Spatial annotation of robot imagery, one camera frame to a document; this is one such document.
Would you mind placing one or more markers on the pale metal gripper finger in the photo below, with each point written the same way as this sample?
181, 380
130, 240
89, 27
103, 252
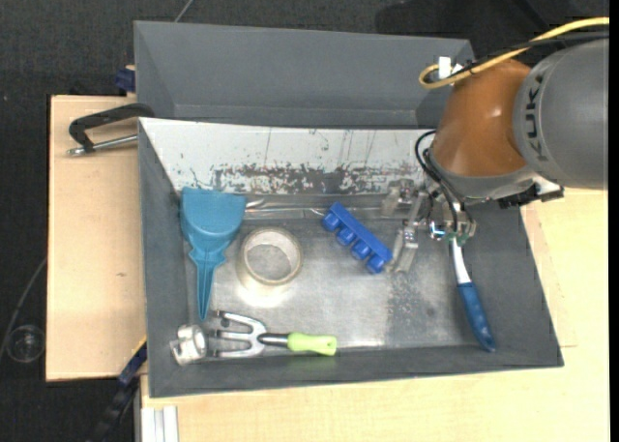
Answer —
392, 200
403, 249

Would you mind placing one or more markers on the blue block with round pegs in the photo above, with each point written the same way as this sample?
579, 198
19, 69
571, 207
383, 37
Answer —
355, 234

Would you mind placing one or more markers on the grey metal bin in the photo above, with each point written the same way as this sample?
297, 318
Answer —
338, 304

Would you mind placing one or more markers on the blue and white toothbrush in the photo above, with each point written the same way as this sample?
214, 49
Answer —
471, 304

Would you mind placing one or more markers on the clear tape roll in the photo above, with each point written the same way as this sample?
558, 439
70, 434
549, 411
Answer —
251, 271

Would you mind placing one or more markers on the light blue plastic funnel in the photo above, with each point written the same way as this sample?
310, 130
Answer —
208, 222

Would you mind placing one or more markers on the pale wood board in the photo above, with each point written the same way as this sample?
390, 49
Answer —
92, 246

